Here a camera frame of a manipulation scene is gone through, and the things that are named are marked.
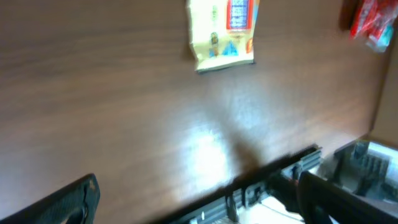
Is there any yellow snack bag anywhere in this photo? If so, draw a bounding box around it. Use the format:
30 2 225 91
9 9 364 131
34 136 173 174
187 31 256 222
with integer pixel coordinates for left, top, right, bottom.
187 0 260 73

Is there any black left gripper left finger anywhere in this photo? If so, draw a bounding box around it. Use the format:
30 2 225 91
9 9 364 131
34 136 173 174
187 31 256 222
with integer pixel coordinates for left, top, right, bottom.
1 173 101 224

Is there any green Kleenex tissue pack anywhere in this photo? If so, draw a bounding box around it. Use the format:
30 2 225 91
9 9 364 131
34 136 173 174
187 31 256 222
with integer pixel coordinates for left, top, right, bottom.
366 24 394 53

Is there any red Hacks candy bag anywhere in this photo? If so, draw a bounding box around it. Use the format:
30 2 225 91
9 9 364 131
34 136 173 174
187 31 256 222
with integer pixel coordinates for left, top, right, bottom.
350 0 397 41

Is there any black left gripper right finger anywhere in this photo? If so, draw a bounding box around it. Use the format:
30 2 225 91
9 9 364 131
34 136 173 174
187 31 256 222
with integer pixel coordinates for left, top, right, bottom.
297 172 397 223

